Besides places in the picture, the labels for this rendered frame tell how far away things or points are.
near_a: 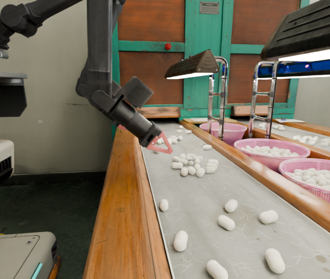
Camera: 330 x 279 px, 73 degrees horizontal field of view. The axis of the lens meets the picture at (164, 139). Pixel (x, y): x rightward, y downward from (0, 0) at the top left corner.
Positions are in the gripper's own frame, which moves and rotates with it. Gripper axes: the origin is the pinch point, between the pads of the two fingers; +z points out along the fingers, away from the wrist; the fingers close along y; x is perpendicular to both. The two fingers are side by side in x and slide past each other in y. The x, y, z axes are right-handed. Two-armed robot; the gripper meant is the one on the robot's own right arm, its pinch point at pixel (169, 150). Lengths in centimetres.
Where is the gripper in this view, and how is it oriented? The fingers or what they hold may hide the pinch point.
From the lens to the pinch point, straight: 65.2
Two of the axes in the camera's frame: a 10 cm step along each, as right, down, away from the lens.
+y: -1.7, -2.3, 9.6
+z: 7.4, 6.1, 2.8
